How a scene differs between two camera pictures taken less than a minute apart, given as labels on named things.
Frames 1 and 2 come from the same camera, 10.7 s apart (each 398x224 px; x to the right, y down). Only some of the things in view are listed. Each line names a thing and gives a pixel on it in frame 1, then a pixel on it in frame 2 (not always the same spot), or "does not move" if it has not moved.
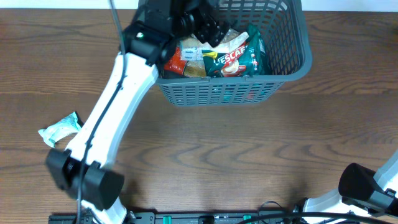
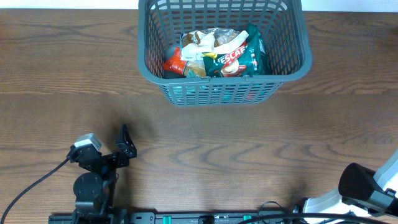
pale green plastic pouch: [61, 129] to [194, 68]
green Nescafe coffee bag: [249, 60] does not move
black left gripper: [203, 25] to [128, 150]
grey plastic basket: [284, 26] does not move
